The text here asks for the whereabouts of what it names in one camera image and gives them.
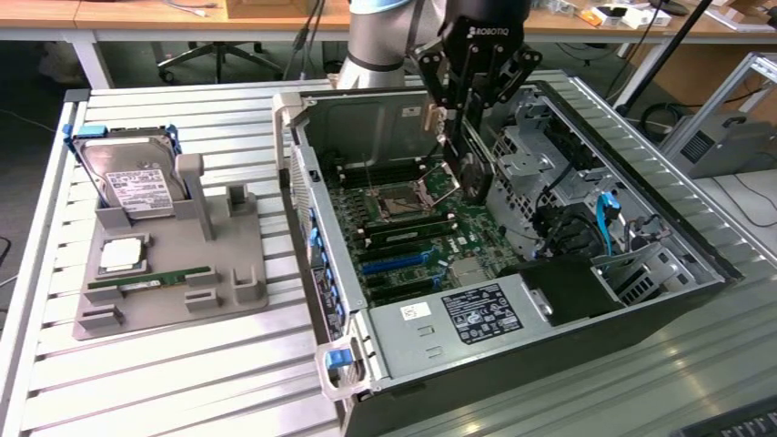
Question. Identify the black open PC case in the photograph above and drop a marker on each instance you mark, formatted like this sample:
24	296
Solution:
546	373

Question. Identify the gray parts rack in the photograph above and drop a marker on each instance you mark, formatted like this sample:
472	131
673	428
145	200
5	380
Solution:
169	255

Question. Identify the hard disk with blue caddy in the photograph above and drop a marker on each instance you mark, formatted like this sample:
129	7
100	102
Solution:
133	168

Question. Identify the silver CPU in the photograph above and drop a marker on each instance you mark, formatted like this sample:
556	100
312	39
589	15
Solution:
121	254

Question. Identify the black keyboard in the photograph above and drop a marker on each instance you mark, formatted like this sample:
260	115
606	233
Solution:
746	423

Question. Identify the green RAM stick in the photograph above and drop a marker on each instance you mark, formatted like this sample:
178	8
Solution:
152	278

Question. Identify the black plastic shroud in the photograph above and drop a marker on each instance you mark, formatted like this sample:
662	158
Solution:
564	287

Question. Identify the silver disk bay cage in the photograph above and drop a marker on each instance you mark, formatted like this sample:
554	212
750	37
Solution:
528	164

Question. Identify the metal socket cover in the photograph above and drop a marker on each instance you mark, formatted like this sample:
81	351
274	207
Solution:
428	193

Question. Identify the black tripod pole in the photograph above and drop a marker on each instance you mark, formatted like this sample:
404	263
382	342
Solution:
661	54

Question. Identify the blue case latch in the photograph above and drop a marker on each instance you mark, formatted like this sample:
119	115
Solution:
337	358

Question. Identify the green motherboard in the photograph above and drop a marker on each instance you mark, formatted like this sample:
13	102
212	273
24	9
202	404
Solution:
466	227

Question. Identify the wooden desk white frame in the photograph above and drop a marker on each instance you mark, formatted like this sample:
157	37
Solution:
60	18

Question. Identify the black expansion slot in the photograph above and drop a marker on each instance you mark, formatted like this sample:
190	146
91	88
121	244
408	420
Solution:
388	252
404	291

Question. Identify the silver chipset heatsink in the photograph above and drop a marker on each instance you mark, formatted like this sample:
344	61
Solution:
468	272

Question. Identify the white box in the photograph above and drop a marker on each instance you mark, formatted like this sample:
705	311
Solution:
630	18

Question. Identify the silver power supply unit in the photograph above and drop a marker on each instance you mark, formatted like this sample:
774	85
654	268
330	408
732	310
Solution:
425	337

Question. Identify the CPU socket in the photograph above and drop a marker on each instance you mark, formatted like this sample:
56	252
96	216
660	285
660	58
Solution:
397	205

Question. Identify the blue expansion slot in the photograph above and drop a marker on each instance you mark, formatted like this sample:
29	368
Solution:
394	264

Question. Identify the black RAM slot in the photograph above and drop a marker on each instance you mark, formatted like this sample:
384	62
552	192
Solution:
376	173

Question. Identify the black graphics card silver bracket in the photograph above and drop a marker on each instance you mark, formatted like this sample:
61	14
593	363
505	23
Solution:
476	177

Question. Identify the black RAM stick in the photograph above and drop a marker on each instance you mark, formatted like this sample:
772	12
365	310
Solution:
412	234

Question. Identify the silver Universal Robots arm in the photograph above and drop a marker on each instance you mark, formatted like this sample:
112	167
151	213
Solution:
376	41

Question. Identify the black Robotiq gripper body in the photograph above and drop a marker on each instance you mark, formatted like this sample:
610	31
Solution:
485	27

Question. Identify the aluminium profile frame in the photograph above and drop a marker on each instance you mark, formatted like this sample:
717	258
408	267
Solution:
737	77

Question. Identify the black office chair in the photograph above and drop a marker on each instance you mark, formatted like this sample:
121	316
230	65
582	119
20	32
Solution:
221	54

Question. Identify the thin locking lever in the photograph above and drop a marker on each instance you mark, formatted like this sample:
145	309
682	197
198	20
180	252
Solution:
368	177

